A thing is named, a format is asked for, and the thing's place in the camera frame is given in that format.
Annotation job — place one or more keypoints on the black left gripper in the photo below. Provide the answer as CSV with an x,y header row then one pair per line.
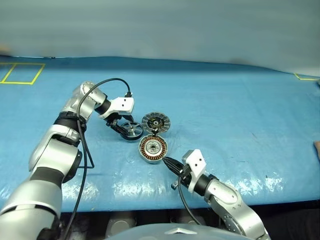
x,y
117,120

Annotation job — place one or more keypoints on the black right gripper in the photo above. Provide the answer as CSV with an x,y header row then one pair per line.
x,y
183,175

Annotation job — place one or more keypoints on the grey motor housing copper windings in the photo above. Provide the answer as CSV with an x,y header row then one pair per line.
x,y
160,150

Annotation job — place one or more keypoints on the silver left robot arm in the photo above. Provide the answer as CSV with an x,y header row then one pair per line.
x,y
45,155

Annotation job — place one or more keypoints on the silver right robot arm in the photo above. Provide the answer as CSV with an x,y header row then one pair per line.
x,y
230,200

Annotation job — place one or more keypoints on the grey motor cover circuit board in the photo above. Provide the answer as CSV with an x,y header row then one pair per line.
x,y
150,120

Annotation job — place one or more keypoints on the bystander bare hand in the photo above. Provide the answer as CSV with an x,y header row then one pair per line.
x,y
317,148

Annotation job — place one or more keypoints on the grey rounded shape under table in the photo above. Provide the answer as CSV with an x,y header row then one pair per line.
x,y
183,220
120,226

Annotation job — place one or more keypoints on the silver robot torso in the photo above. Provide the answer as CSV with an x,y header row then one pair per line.
x,y
175,232

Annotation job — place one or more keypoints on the blue plastic table cover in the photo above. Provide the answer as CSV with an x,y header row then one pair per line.
x,y
225,125

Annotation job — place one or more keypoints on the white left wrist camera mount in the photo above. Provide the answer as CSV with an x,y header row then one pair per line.
x,y
122,105

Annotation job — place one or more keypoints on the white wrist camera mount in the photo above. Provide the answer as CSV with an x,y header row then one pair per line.
x,y
122,105
197,161

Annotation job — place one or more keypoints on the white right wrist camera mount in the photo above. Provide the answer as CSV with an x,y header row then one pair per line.
x,y
197,161

